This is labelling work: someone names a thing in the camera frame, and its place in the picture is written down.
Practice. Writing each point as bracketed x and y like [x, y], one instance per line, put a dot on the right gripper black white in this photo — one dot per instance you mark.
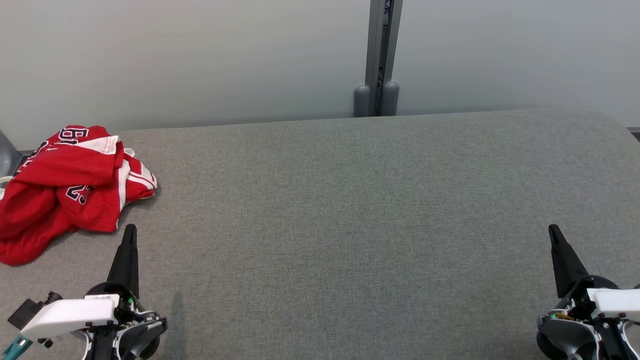
[612, 302]

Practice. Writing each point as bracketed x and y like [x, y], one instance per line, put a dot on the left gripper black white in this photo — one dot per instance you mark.
[70, 315]

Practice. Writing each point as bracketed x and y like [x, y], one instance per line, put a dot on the red Bulls 23 shorts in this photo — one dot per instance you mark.
[30, 225]

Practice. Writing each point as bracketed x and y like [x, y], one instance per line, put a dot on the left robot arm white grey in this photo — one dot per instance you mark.
[137, 340]

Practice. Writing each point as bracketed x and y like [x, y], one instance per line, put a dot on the grey slanted furniture leg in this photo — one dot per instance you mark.
[7, 155]

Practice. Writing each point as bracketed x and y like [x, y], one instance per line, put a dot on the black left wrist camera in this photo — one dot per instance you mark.
[30, 310]

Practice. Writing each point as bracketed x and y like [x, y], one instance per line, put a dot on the dark grey base rail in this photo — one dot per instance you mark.
[25, 157]

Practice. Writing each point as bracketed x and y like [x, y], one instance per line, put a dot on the grey cylindrical post foot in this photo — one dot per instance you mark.
[390, 100]
[361, 102]

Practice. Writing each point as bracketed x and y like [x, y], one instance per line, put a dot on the grey partition post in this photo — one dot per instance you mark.
[382, 45]

